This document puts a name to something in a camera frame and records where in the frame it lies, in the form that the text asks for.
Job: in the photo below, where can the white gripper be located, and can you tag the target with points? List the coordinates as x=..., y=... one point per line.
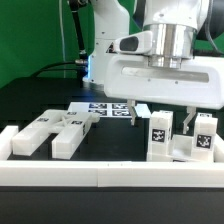
x=198, y=83

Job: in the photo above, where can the white chair back piece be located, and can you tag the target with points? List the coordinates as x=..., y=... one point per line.
x=70, y=129

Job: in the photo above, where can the white chair seat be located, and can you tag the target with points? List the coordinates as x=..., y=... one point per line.
x=180, y=149

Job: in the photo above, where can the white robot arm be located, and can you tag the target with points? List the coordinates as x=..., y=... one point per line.
x=149, y=55

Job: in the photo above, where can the white sheet with tags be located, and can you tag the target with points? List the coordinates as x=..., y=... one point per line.
x=110, y=110

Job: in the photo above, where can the white U-shaped fence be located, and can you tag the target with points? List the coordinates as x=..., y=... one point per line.
x=103, y=174

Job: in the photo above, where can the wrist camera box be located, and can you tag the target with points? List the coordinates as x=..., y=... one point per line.
x=139, y=43

